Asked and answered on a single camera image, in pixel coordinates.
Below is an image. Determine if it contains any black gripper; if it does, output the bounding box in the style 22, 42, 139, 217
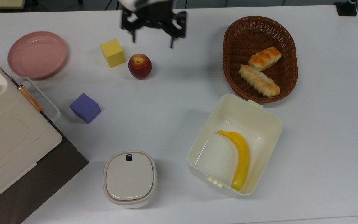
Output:
120, 0, 188, 49

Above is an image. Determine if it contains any long ridged bread loaf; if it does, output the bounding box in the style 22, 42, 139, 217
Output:
238, 64, 281, 99

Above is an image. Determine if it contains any brown wicker basket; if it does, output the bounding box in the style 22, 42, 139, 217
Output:
223, 16, 299, 104

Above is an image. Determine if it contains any short orange striped bread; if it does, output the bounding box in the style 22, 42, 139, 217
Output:
248, 46, 282, 72

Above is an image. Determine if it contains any red toy apple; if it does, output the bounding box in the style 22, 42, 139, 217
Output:
128, 53, 153, 80

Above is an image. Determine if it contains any yellow cube block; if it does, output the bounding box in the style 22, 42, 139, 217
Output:
100, 38, 126, 68

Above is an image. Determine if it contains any purple cube block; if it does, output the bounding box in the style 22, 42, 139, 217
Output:
69, 92, 102, 124

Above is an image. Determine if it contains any pink plate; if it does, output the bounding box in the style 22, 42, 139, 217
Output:
7, 31, 68, 80

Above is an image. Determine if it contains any cream open plastic box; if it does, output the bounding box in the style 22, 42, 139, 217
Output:
187, 94, 283, 198

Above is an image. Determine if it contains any beige board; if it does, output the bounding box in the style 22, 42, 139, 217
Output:
0, 0, 26, 9

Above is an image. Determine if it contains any cream lidded canister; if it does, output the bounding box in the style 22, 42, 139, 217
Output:
103, 151, 157, 209

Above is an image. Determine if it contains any yellow toy banana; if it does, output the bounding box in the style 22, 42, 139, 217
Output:
218, 130, 250, 192

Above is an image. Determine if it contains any cream toy oven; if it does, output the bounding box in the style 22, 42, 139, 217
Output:
0, 47, 63, 208

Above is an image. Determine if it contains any black clamp base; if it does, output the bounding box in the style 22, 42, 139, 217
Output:
334, 0, 358, 17

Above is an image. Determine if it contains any dark brown wooden crate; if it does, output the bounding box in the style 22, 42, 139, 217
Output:
0, 110, 90, 224

